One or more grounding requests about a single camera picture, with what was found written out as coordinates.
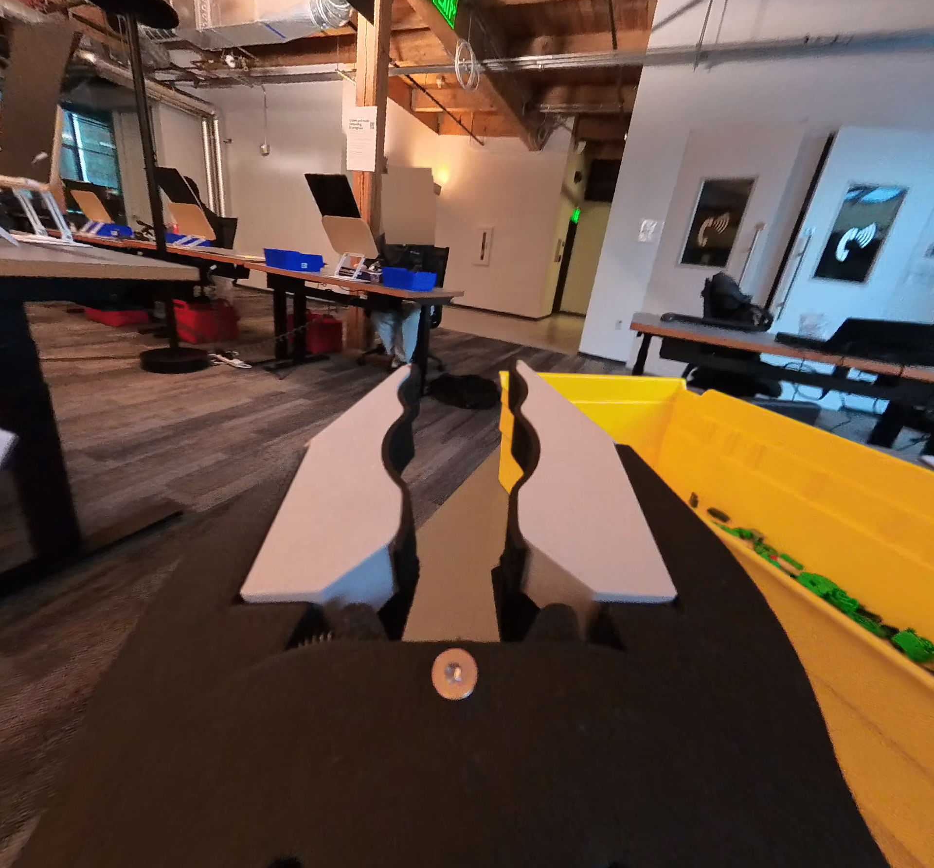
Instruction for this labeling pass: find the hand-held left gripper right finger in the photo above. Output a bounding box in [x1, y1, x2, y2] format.
[500, 359, 680, 624]

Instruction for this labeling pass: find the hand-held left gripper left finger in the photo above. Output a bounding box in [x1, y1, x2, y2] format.
[239, 363, 424, 608]

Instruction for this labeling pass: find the long wooden desk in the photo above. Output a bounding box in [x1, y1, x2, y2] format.
[45, 226, 267, 373]
[244, 261, 466, 380]

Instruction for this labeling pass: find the black bag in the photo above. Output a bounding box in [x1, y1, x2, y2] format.
[429, 372, 503, 411]

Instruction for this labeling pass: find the yellow plastic bin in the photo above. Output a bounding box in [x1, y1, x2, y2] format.
[498, 371, 934, 868]

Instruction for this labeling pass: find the pile of green bricks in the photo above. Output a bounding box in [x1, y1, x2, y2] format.
[688, 491, 934, 665]

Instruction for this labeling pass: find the stand with beige board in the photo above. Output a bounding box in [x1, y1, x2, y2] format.
[304, 173, 382, 280]
[155, 166, 218, 245]
[62, 178, 115, 226]

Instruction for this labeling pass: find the white paper notice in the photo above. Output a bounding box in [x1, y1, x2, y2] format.
[344, 105, 379, 173]

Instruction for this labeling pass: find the window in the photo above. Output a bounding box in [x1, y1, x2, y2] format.
[60, 109, 121, 204]

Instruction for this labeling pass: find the metal ceiling pipe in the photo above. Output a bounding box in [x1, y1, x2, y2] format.
[387, 28, 934, 77]

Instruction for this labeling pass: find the wooden desk with black frame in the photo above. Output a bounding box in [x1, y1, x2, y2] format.
[629, 312, 934, 449]

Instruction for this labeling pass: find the phone symbol wall poster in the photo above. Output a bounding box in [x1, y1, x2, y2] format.
[677, 177, 757, 268]
[812, 182, 911, 285]

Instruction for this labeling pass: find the wooden post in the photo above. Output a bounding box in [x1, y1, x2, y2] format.
[343, 0, 398, 353]

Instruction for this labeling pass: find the silver air duct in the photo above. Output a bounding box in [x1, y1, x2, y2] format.
[171, 0, 355, 52]

